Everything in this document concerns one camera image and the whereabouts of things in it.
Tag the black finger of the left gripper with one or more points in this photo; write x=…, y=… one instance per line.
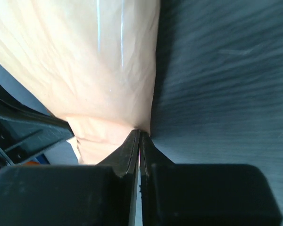
x=26, y=133

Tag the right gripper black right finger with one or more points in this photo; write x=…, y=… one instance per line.
x=203, y=194

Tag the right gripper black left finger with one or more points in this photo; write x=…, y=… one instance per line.
x=77, y=195

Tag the kraft wrapping paper sheet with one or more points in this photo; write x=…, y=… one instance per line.
x=89, y=62

